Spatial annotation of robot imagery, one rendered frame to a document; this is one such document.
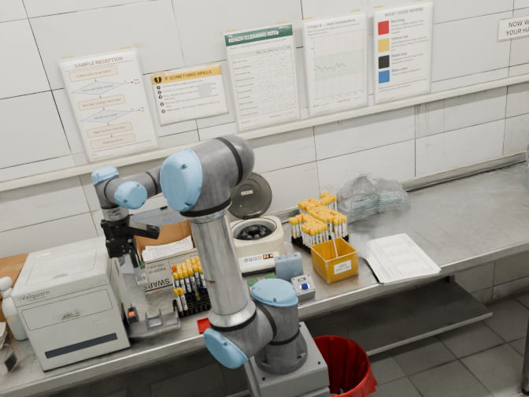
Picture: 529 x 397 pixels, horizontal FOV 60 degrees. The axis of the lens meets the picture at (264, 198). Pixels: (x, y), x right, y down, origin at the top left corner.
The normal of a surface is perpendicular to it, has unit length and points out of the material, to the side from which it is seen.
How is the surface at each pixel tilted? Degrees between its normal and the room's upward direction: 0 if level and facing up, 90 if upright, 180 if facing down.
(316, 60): 93
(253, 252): 90
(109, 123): 93
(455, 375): 0
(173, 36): 90
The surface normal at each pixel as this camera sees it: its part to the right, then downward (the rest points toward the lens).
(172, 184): -0.70, 0.25
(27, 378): -0.14, -0.91
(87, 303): 0.26, 0.35
